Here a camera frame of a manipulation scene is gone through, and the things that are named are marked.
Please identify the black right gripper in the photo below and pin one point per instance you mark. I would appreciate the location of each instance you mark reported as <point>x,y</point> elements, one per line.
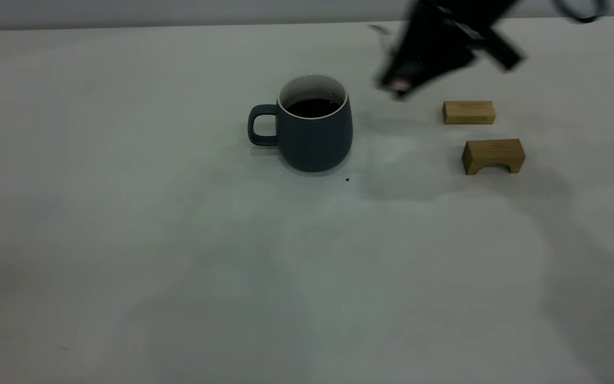
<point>445,32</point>

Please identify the dark grey coffee mug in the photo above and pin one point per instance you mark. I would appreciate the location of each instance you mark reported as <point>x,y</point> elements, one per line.
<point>312,138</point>

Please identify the flat wooden block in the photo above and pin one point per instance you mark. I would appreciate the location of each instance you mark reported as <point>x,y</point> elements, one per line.
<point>467,113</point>

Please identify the arched wooden block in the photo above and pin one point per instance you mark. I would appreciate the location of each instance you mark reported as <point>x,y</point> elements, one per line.
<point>491,152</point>

